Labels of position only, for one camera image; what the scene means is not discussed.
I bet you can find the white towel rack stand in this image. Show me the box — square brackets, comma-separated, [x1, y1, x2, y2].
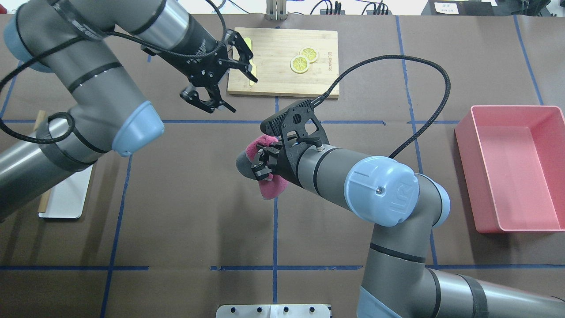
[33, 110, 94, 219]

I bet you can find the black braided right cable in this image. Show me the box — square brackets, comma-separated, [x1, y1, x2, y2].
[309, 55, 452, 159]

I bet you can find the pink plastic bin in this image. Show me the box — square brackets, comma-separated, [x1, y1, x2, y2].
[455, 105, 565, 233]

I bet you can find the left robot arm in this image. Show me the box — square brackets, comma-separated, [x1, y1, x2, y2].
[1, 0, 257, 220]

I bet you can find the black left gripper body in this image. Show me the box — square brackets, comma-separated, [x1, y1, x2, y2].
[175, 43, 229, 88]

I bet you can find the black braided left cable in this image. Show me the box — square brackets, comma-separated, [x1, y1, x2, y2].
[0, 0, 228, 144]

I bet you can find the bamboo cutting board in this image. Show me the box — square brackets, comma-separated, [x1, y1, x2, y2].
[227, 27, 339, 98]

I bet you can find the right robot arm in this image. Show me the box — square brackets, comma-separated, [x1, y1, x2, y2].
[294, 144, 564, 318]

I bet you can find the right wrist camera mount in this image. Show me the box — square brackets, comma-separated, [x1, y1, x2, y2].
[260, 99, 329, 150]

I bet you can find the lemon slice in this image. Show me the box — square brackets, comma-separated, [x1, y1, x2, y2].
[298, 46, 320, 63]
[289, 55, 310, 74]

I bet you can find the black braided cable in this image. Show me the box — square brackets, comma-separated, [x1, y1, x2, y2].
[0, 0, 228, 144]
[309, 55, 452, 159]

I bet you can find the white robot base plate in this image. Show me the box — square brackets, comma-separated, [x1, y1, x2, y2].
[215, 303, 332, 318]

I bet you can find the aluminium frame post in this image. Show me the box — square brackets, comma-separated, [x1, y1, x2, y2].
[265, 0, 288, 21]

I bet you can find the rear lemon slice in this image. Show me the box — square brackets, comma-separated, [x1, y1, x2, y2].
[298, 46, 320, 63]

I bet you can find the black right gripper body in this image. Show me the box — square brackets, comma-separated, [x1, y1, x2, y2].
[270, 144, 303, 187]

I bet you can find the magenta cleaning cloth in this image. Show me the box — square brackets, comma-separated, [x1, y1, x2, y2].
[236, 135, 290, 201]

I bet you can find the yellow plastic knife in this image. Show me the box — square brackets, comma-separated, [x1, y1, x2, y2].
[244, 37, 257, 87]

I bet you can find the front lemon slice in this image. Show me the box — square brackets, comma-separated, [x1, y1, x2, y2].
[289, 55, 310, 74]

